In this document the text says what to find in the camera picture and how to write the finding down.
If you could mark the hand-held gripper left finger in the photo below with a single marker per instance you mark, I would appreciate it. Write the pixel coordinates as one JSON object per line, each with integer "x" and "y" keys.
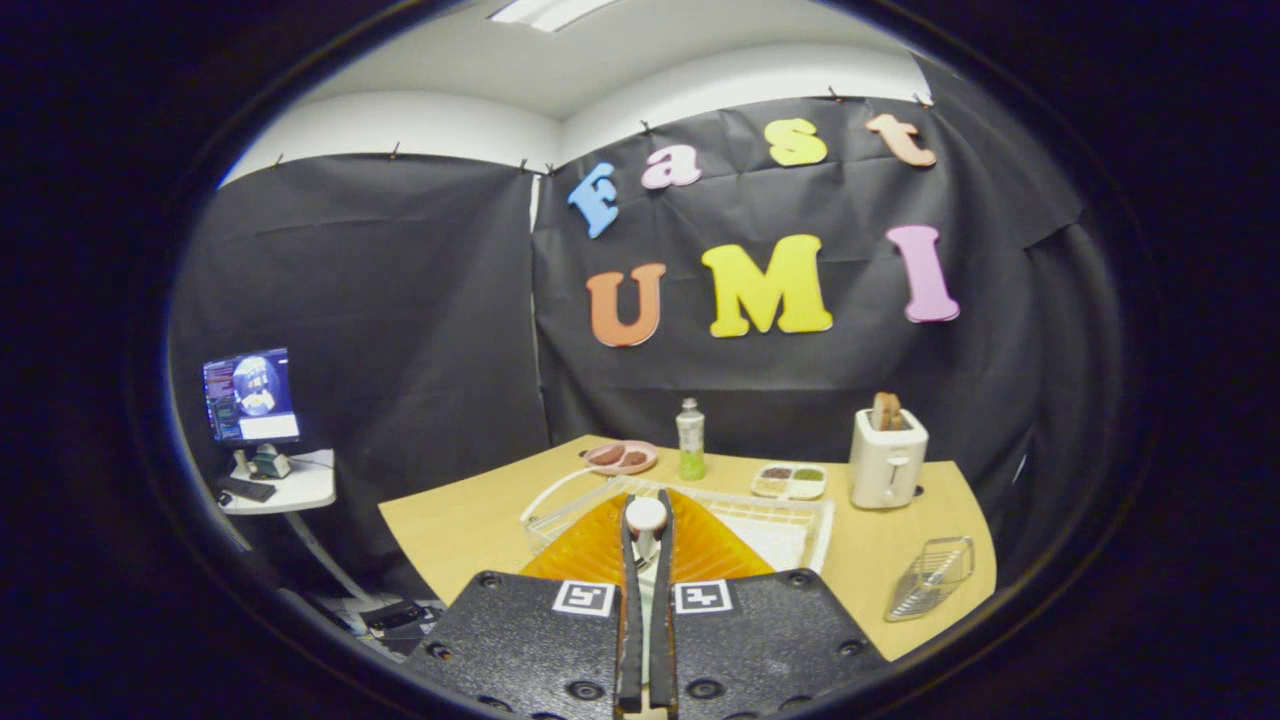
{"x": 630, "y": 640}

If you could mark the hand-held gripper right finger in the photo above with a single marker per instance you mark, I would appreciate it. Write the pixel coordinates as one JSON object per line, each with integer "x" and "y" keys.
{"x": 664, "y": 640}

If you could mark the pink plate with food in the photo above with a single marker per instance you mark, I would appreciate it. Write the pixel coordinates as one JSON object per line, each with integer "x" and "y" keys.
{"x": 620, "y": 458}

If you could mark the white compartment condiment tray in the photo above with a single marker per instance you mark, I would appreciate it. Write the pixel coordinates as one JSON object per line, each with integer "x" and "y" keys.
{"x": 788, "y": 482}

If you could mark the clear bottle green liquid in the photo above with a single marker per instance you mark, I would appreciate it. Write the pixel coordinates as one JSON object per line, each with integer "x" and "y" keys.
{"x": 691, "y": 440}

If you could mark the dark flat box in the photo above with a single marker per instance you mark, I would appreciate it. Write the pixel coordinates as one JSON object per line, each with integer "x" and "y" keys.
{"x": 392, "y": 615}

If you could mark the white toaster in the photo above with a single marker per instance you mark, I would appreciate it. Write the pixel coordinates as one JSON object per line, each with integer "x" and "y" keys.
{"x": 885, "y": 470}

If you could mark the brown toast slice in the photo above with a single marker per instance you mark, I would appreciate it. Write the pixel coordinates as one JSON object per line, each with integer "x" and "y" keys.
{"x": 886, "y": 412}

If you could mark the small white side table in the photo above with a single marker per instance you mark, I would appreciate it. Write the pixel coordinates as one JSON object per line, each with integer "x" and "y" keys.
{"x": 300, "y": 490}

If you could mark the black backdrop cloth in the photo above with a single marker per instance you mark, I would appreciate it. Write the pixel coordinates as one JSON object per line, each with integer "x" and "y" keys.
{"x": 400, "y": 300}

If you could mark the black keyboard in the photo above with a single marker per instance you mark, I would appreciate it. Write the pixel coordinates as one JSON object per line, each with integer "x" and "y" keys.
{"x": 246, "y": 489}

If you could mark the computer monitor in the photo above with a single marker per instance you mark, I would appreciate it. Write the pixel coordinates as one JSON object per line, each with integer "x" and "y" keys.
{"x": 250, "y": 395}

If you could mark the ceiling light panel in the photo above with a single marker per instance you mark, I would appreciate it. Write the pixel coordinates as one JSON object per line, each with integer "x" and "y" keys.
{"x": 545, "y": 12}

